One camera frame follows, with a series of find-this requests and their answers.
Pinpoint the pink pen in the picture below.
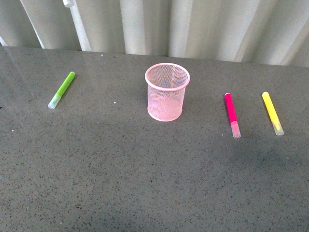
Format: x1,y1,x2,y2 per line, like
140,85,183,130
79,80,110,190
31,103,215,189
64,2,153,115
225,93,241,138

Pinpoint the pink mesh pen cup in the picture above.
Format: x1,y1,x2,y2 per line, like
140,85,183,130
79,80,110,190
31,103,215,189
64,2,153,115
145,63,190,122

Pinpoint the green pen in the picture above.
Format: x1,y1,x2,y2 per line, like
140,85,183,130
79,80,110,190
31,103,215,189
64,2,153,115
48,72,75,109

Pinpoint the yellow pen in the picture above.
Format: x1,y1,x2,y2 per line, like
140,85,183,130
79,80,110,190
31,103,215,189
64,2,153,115
262,92,284,136

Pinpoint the white curtain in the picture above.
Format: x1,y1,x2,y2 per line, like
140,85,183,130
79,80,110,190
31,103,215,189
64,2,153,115
0,0,309,67

